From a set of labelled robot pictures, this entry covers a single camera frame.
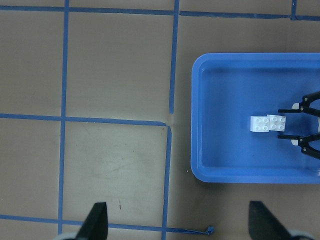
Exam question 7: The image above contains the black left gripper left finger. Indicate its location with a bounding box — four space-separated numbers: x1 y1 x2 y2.
74 202 108 240

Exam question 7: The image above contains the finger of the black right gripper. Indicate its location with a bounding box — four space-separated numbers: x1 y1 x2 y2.
277 133 320 160
278 91 320 116

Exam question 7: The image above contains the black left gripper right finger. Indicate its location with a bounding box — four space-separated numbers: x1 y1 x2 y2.
248 200 292 240

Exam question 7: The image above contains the white block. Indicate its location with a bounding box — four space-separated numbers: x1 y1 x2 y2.
267 114 286 132
250 116 270 133

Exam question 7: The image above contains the blue plastic tray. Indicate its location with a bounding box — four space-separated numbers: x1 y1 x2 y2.
190 53 320 184

